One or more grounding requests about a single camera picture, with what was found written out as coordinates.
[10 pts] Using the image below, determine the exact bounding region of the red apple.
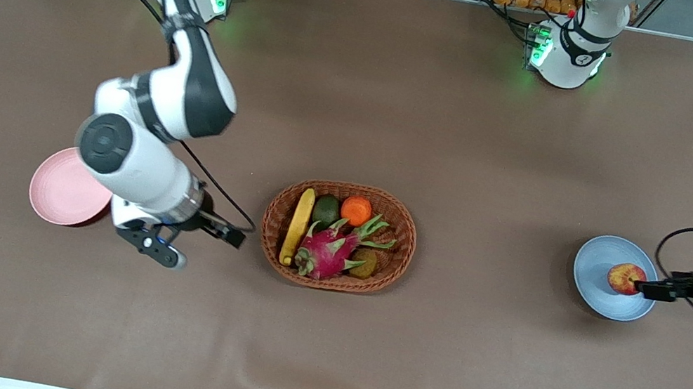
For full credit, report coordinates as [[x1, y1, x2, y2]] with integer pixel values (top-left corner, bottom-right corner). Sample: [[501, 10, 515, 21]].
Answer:
[[605, 260, 650, 299]]

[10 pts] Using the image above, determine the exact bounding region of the brown wicker basket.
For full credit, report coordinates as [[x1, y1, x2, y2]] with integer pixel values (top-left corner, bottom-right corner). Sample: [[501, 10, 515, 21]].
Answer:
[[252, 169, 425, 304]]

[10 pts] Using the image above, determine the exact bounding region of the brown kiwi fruit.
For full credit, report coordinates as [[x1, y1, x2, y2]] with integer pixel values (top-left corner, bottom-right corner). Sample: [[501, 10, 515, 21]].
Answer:
[[346, 246, 381, 282]]

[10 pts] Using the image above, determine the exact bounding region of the pink plate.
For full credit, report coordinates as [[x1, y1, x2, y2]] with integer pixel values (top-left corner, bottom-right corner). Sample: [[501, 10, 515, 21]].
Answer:
[[24, 140, 120, 233]]

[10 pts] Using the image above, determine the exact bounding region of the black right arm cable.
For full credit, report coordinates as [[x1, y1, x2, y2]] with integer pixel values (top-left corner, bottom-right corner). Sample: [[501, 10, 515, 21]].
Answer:
[[0, 0, 297, 236]]

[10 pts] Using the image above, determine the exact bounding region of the orange fruit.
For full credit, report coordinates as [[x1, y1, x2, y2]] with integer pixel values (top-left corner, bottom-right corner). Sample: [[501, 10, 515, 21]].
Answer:
[[338, 193, 376, 230]]

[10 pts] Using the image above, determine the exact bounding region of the light blue plate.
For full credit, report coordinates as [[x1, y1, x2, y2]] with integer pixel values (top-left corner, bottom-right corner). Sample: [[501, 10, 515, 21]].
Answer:
[[565, 230, 668, 328]]

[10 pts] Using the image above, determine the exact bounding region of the pink dragon fruit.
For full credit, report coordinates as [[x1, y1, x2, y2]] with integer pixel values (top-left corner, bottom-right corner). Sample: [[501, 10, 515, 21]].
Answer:
[[291, 202, 401, 293]]

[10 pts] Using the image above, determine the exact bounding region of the brown table cover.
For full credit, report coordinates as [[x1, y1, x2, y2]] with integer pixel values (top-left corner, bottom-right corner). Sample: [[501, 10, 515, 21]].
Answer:
[[0, 0, 693, 389]]

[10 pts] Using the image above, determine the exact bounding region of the yellow banana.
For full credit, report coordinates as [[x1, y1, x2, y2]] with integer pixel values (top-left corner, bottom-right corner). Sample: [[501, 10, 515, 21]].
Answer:
[[278, 185, 318, 270]]

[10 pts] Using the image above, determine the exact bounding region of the dark green avocado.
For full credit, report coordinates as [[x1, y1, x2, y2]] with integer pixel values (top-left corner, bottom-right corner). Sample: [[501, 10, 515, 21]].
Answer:
[[310, 192, 345, 231]]

